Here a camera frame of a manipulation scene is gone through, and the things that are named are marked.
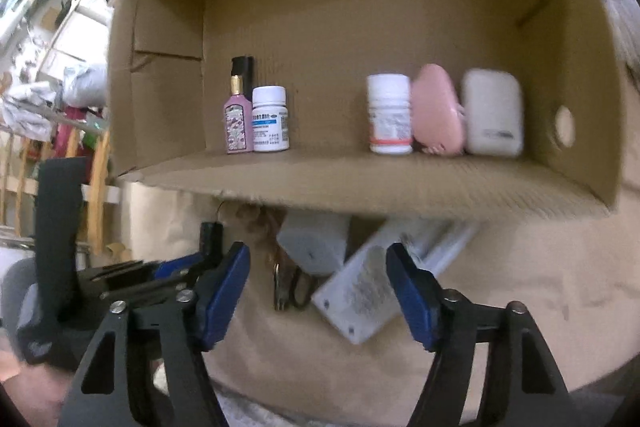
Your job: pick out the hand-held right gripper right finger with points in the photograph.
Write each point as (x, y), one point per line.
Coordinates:
(412, 297)

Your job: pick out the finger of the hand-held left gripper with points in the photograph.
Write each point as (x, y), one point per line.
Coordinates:
(175, 266)
(211, 242)

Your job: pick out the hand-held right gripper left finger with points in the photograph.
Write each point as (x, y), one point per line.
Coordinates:
(222, 297)

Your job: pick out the white rectangular device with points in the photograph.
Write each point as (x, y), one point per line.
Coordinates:
(360, 287)

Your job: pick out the black tube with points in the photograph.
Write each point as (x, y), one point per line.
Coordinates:
(280, 287)

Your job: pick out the white charger plug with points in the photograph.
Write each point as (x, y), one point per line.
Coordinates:
(315, 247)

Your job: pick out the pink perfume bottle black cap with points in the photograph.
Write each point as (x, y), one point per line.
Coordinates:
(239, 127)

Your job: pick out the white pill bottle blue label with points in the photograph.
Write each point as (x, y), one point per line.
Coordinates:
(270, 122)

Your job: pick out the pink case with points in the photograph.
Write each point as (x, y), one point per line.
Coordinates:
(435, 112)

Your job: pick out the white pill bottle red label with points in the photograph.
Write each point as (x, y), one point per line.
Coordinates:
(390, 107)

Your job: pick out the white earbuds case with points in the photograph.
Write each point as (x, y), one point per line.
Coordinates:
(492, 112)

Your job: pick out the cardboard box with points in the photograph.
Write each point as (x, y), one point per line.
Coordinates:
(350, 7)

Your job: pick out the person's left hand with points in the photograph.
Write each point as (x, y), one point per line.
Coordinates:
(35, 387)

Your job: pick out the wooden rack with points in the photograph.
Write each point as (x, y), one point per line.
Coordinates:
(97, 187)

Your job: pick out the beige bed sheet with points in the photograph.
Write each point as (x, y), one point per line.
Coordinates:
(500, 307)

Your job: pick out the white hanging garment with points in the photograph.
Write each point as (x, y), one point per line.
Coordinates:
(30, 112)

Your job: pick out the grey plastic bag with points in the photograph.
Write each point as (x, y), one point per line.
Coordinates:
(85, 82)

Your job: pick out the white kitchen counter cabinet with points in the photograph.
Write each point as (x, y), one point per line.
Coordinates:
(75, 37)

